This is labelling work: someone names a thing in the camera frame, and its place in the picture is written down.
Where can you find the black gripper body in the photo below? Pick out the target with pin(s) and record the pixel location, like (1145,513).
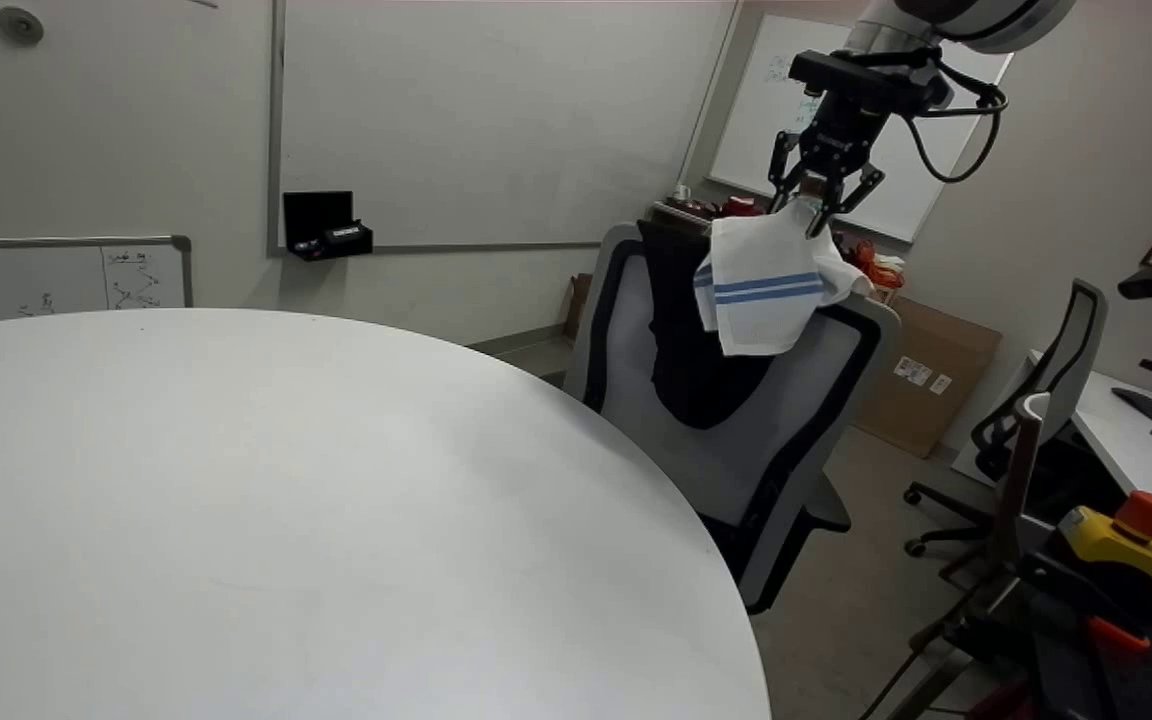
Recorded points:
(841,142)

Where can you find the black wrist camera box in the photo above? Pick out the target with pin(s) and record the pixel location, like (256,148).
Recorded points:
(868,75)

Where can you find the black mesh office chair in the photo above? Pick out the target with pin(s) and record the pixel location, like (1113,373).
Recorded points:
(1078,345)

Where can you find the small whiteboard with drawings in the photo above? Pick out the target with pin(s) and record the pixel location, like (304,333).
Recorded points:
(58,282)

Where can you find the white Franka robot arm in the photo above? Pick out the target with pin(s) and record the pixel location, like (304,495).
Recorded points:
(978,18)

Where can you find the large wall whiteboard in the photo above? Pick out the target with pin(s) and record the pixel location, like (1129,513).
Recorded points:
(468,123)

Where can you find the brown cardboard box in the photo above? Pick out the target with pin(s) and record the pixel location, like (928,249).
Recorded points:
(928,380)

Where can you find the orange and black clamp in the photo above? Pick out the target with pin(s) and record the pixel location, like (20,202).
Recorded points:
(1119,636)

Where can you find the grey and black office chair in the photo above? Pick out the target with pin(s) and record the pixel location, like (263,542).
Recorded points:
(721,442)

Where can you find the yellow emergency stop box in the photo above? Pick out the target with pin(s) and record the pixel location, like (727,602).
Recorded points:
(1123,545)

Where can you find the leaning whiteboard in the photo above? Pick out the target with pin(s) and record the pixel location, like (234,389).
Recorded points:
(751,123)

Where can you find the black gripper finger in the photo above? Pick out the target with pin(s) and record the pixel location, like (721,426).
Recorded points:
(867,186)
(785,166)

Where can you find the white desk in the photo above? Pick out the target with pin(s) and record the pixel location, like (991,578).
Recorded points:
(1138,463)

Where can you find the orange object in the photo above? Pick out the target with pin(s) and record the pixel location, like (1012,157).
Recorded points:
(883,268)

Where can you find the black metal stand frame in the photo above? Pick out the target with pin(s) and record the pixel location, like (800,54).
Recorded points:
(949,643)

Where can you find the round wall sensor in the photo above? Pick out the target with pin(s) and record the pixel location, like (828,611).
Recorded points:
(18,22)

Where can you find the blue and white towel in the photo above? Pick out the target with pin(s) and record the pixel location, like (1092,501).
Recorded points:
(769,313)

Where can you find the black eraser box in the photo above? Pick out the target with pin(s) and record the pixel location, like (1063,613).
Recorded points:
(321,224)

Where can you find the black robot cart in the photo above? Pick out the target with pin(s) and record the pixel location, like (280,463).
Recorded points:
(1138,680)

